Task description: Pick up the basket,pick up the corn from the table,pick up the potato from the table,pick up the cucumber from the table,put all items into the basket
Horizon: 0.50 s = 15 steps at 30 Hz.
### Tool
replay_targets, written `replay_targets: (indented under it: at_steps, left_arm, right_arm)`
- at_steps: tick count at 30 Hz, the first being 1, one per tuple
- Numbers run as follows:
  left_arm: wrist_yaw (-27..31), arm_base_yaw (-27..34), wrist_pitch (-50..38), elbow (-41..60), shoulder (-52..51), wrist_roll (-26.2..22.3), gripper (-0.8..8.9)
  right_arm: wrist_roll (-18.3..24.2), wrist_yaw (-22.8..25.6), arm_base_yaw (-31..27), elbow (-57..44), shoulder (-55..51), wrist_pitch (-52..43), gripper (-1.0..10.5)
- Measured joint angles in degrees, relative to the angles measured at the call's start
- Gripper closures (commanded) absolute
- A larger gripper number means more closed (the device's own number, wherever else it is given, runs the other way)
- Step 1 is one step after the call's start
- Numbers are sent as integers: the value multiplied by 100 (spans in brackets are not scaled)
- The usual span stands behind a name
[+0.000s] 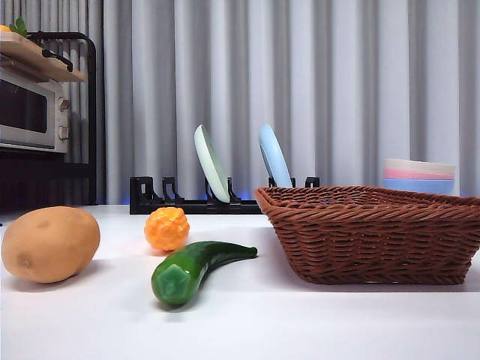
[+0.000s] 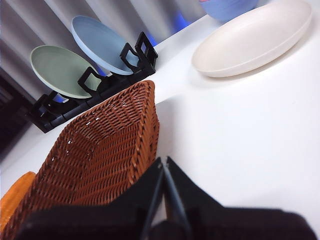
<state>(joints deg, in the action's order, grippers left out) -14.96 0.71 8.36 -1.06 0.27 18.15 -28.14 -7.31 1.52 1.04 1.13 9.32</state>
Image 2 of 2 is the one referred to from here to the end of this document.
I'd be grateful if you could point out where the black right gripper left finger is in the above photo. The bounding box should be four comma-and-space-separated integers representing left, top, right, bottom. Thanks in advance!
14, 157, 165, 240

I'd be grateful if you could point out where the orange-yellow corn cob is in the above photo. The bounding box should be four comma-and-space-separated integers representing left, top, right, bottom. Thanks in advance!
0, 171, 37, 231

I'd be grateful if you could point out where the grey pleated curtain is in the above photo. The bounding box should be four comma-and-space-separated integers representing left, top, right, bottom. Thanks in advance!
0, 0, 208, 101

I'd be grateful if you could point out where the blue bowl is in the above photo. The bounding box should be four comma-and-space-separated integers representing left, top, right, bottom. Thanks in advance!
199, 0, 259, 23

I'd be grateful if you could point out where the pale blue plate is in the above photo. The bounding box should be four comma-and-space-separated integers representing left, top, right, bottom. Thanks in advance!
71, 15, 141, 76

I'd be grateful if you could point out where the pale green plate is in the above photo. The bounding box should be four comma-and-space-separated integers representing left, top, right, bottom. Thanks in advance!
29, 45, 107, 99

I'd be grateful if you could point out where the white oval plate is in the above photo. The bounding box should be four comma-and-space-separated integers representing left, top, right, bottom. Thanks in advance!
191, 0, 313, 78

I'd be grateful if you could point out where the brown woven wicker basket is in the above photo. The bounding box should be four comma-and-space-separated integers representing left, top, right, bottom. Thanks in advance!
0, 79, 161, 240

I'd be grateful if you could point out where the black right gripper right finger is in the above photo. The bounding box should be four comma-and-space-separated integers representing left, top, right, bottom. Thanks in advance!
165, 156, 316, 240

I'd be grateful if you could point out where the black dish rack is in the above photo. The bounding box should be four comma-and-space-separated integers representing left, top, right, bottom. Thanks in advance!
24, 31, 159, 134

